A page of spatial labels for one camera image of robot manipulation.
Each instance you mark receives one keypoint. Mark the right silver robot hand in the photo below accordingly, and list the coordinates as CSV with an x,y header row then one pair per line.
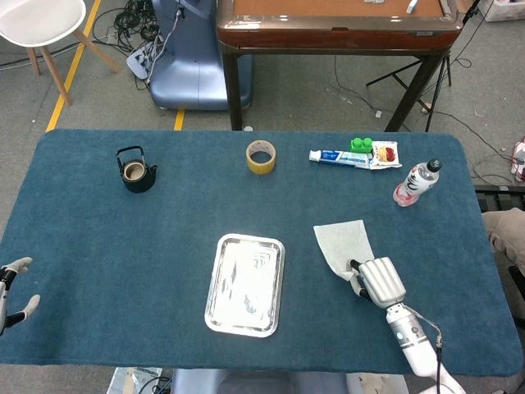
x,y
381,281

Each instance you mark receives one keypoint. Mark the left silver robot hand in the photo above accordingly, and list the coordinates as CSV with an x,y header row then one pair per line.
x,y
10,271

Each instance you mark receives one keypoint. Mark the white translucent paper sheet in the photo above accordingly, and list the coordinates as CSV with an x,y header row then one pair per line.
x,y
342,242

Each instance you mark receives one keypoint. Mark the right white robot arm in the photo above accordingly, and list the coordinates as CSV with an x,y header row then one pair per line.
x,y
410,336

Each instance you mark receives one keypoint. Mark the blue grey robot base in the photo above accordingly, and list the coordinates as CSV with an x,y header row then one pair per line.
x,y
193,74

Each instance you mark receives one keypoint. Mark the stainless steel tray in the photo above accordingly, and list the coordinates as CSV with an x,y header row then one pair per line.
x,y
246,287

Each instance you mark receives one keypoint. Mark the blue carpet table cover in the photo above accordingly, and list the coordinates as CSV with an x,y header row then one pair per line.
x,y
82,246

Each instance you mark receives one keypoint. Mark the clear bottle pink label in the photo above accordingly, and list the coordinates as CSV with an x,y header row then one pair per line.
x,y
414,182

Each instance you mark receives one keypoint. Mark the red white snack packet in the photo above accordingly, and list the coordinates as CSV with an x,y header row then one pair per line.
x,y
387,155

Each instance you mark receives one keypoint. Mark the blue white toothpaste tube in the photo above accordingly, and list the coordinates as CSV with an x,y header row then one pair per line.
x,y
340,158

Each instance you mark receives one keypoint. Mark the beige fabric lump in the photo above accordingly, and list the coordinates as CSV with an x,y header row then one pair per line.
x,y
506,234

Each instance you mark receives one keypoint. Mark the green building block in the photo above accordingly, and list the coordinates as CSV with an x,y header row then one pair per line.
x,y
361,145

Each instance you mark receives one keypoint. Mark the black cast iron teapot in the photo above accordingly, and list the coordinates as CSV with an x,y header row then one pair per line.
x,y
137,182

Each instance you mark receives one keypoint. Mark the grey blue robot torso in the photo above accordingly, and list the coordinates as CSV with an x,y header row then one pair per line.
x,y
254,383

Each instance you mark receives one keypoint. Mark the yellow tape roll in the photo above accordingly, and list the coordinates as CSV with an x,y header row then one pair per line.
x,y
260,167

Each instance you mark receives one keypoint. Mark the white power strip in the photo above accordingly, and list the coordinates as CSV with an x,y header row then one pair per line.
x,y
139,61

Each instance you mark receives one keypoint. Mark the brown mahjong table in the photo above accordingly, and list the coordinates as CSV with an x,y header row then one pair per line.
x,y
328,39

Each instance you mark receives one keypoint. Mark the white shell chair wooden legs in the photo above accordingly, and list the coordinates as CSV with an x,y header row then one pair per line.
x,y
37,20

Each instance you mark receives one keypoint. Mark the white mahjong tile flat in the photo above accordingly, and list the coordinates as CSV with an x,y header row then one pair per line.
x,y
373,1

